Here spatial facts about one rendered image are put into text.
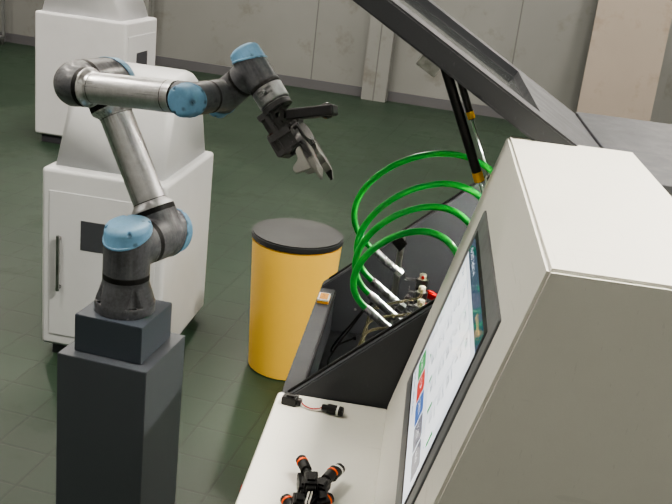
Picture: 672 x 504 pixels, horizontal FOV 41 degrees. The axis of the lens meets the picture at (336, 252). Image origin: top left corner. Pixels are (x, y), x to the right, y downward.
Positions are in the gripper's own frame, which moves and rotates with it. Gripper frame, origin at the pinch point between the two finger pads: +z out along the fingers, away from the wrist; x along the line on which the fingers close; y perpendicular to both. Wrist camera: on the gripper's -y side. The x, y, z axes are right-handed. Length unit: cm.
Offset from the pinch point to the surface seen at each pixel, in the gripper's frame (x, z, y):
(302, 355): 6.0, 32.7, 25.0
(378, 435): 36, 53, 9
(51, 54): -423, -276, 245
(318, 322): -12.7, 27.5, 24.2
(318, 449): 45, 49, 16
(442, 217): -34.8, 19.9, -11.9
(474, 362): 88, 45, -25
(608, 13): -845, -131, -156
